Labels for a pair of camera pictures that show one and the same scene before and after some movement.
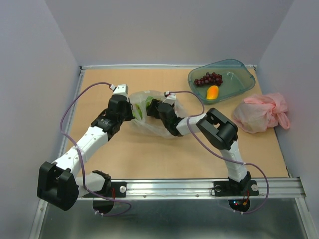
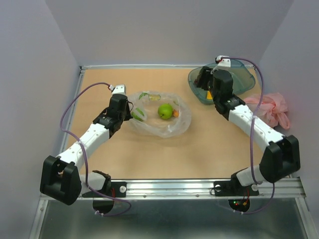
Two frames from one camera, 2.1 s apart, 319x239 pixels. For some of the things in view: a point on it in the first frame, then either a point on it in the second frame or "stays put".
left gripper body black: (127, 115) stays put
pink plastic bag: (260, 112) stays put
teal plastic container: (215, 80) stays put
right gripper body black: (155, 103) → (207, 74)
